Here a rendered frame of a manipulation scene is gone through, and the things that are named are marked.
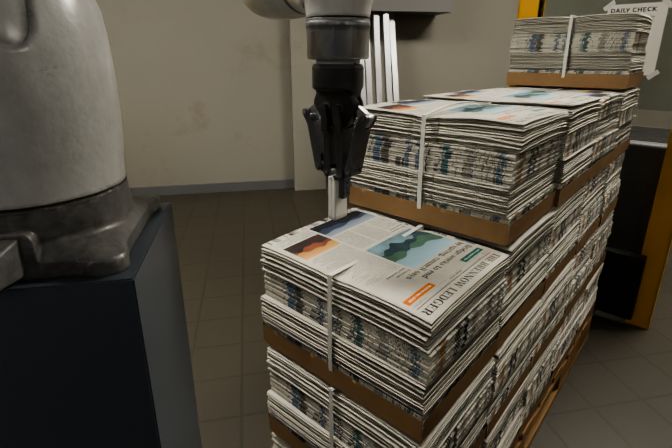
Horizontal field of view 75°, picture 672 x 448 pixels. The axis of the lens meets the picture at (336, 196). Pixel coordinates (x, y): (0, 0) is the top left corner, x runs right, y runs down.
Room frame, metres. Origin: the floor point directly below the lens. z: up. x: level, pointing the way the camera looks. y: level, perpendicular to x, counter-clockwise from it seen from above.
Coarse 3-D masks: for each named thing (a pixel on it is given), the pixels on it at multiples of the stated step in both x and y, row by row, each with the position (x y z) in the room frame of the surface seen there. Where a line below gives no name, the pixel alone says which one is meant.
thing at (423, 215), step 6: (408, 204) 0.87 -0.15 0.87; (414, 204) 0.86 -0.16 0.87; (426, 204) 0.85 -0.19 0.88; (408, 210) 0.87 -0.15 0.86; (414, 210) 0.86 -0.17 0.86; (420, 210) 0.85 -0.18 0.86; (426, 210) 0.84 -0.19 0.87; (408, 216) 0.87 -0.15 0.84; (414, 216) 0.86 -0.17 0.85; (420, 216) 0.85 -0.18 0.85; (426, 216) 0.84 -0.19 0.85; (420, 222) 0.85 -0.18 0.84; (426, 222) 0.84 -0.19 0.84
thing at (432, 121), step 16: (448, 112) 0.92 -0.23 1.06; (416, 128) 0.88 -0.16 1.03; (432, 128) 0.85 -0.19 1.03; (416, 144) 0.87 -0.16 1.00; (432, 144) 0.85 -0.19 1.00; (416, 160) 0.87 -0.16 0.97; (432, 160) 0.85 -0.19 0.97; (416, 176) 0.86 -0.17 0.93; (432, 176) 0.84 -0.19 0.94; (416, 192) 0.86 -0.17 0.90; (432, 192) 0.84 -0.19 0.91
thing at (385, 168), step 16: (384, 112) 0.93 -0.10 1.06; (400, 112) 0.90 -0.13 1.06; (416, 112) 0.90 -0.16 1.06; (384, 128) 0.93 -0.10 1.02; (400, 128) 0.90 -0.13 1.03; (368, 144) 0.95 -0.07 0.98; (384, 144) 0.92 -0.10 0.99; (400, 144) 0.89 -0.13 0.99; (368, 160) 0.95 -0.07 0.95; (384, 160) 0.93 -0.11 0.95; (400, 160) 0.89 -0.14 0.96; (352, 176) 0.97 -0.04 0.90; (368, 176) 0.94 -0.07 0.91; (384, 176) 0.91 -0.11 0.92; (400, 176) 0.89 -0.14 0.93; (384, 192) 0.92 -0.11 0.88; (400, 192) 0.89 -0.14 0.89
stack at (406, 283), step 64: (576, 192) 1.10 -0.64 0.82; (320, 256) 0.71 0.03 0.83; (384, 256) 0.71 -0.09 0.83; (448, 256) 0.71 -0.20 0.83; (512, 256) 0.75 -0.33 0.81; (576, 256) 1.20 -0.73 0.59; (320, 320) 0.67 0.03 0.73; (384, 320) 0.57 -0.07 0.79; (448, 320) 0.55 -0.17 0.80; (576, 320) 1.33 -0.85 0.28; (320, 384) 0.66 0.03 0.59; (384, 384) 0.57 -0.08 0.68; (448, 384) 0.58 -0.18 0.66; (512, 384) 0.86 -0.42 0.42
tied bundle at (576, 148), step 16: (576, 112) 0.97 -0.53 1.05; (592, 112) 1.11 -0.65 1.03; (576, 128) 1.00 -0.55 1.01; (592, 128) 1.16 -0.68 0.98; (560, 144) 0.96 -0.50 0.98; (576, 144) 1.04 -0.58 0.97; (592, 144) 1.16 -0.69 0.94; (560, 160) 0.96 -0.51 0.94; (576, 160) 1.04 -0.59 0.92; (560, 176) 0.96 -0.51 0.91; (576, 176) 1.07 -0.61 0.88
